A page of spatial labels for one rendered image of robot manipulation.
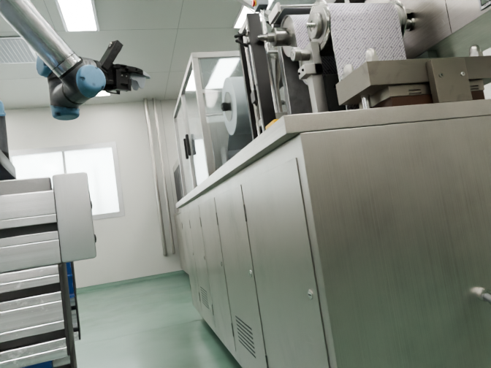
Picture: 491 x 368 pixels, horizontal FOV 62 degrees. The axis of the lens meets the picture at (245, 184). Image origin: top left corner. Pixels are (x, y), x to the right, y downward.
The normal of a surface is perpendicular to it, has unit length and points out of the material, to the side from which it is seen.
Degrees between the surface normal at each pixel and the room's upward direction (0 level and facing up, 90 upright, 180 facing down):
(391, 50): 90
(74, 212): 90
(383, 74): 90
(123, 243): 90
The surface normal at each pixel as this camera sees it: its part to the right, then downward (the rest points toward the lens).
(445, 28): -0.96, 0.12
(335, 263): 0.25, -0.12
